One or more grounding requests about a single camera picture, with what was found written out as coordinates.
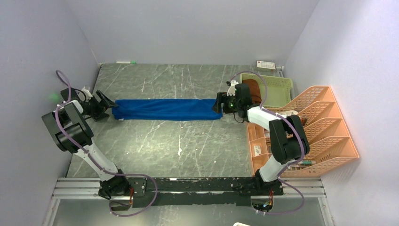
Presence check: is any blue towel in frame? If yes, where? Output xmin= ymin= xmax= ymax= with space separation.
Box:
xmin=112 ymin=98 xmax=223 ymax=121

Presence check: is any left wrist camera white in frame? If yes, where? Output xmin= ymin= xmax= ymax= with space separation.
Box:
xmin=81 ymin=87 xmax=93 ymax=101

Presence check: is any brown towel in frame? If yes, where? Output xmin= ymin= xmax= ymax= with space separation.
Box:
xmin=242 ymin=79 xmax=262 ymax=105

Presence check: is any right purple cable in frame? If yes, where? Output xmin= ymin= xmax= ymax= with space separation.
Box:
xmin=230 ymin=71 xmax=306 ymax=216

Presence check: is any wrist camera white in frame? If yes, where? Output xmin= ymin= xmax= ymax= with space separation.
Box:
xmin=81 ymin=87 xmax=93 ymax=101
xmin=226 ymin=80 xmax=239 ymax=97

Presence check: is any orange file organizer rack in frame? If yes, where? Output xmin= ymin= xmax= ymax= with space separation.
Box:
xmin=273 ymin=86 xmax=359 ymax=178

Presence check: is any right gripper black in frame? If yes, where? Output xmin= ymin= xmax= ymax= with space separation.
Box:
xmin=212 ymin=92 xmax=241 ymax=114

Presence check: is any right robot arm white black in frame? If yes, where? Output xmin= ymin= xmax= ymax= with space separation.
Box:
xmin=212 ymin=81 xmax=310 ymax=195

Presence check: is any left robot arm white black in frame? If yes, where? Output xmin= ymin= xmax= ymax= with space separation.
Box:
xmin=42 ymin=88 xmax=133 ymax=200

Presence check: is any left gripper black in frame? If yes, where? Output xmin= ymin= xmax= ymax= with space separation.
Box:
xmin=82 ymin=91 xmax=119 ymax=122

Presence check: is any white green marker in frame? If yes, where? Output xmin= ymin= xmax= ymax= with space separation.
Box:
xmin=116 ymin=61 xmax=136 ymax=64

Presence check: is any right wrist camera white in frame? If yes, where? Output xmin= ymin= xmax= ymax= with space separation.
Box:
xmin=226 ymin=80 xmax=239 ymax=97

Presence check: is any green plastic basket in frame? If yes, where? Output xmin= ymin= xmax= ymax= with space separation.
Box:
xmin=238 ymin=73 xmax=293 ymax=108

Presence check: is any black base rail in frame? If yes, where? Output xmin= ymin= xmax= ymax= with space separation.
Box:
xmin=99 ymin=176 xmax=284 ymax=209

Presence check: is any white red box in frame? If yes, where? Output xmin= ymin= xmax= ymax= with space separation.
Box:
xmin=256 ymin=60 xmax=276 ymax=71

